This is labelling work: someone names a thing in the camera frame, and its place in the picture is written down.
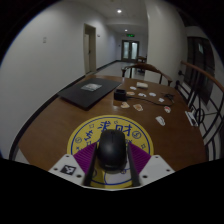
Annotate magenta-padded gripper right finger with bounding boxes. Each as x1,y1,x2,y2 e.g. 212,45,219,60
126,142,176,188

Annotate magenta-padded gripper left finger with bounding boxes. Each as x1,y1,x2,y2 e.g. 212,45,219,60
48,141,101,188

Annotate black computer mouse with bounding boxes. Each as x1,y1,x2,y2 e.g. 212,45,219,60
96,129,128,173

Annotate round yellow printed mouse pad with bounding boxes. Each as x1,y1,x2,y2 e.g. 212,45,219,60
66,115,155,190

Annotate white oblong sticker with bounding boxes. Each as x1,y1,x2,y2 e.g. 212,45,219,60
155,115,167,127

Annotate white flat strip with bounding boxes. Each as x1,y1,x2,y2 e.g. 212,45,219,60
184,110,200,128

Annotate orange and white sticker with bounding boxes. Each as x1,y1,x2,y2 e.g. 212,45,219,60
132,103,144,112

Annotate large black flat desk mat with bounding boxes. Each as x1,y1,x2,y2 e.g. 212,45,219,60
57,77,123,110

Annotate small black box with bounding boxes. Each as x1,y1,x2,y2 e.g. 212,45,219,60
113,88,128,103

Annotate small white box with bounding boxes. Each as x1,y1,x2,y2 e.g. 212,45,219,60
135,81,149,89

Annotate clear plastic bag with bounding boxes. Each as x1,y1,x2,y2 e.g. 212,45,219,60
80,83,103,93

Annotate curved-back wooden chair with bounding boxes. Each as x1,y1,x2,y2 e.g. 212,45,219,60
120,62,174,87

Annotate distant wooden chairs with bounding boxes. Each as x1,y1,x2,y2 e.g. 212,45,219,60
135,55,148,64

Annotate dark framed window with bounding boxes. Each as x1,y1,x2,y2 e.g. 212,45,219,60
184,35,215,105

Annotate glass double door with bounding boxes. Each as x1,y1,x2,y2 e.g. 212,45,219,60
121,39,140,63

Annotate white side door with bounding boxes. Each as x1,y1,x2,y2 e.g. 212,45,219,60
83,23,98,75

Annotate thin black cable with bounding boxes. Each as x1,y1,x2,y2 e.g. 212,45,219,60
125,92,176,108

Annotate wooden chair with metal frame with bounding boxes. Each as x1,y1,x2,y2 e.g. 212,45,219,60
174,59,224,162

